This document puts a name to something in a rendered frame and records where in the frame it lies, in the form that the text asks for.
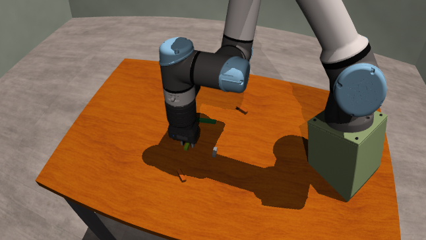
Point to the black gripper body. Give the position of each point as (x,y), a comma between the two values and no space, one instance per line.
(181,114)

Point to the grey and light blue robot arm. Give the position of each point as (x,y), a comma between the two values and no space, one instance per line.
(357,85)

